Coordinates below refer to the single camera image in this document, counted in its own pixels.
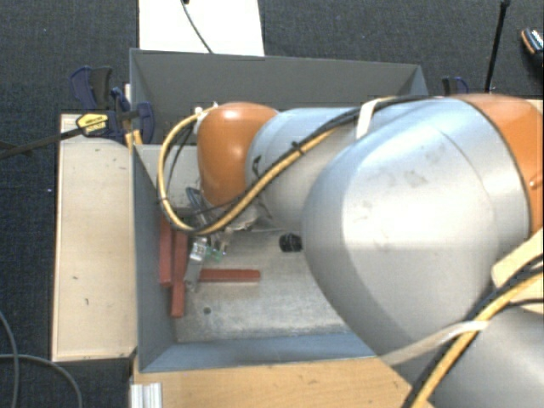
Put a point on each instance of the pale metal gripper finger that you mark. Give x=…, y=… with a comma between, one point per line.
x=196, y=262

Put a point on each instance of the red-brown flat block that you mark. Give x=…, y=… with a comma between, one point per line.
x=179, y=283
x=231, y=275
x=166, y=257

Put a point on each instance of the grey metal bin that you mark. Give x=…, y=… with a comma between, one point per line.
x=255, y=313

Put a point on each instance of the pale wood flat board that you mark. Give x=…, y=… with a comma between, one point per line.
x=95, y=249

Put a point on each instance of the black cylinder on white bracket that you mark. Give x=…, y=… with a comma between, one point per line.
x=290, y=243

